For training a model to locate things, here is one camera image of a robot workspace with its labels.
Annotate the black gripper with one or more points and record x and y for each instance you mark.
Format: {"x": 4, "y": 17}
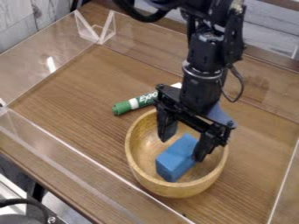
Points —
{"x": 194, "y": 105}

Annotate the black metal table leg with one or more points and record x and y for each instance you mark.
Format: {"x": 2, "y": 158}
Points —
{"x": 38, "y": 192}

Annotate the green Expo marker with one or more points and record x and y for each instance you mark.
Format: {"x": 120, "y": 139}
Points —
{"x": 134, "y": 103}

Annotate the blue foam block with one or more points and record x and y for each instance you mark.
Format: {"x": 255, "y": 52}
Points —
{"x": 175, "y": 160}

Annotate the brown wooden bowl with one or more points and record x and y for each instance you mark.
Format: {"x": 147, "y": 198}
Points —
{"x": 143, "y": 146}

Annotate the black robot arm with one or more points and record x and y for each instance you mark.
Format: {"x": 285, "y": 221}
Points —
{"x": 215, "y": 48}

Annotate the clear acrylic barrier wall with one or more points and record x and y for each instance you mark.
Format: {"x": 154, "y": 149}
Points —
{"x": 100, "y": 194}

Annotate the clear acrylic corner bracket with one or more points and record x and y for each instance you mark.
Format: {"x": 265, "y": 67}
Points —
{"x": 94, "y": 32}

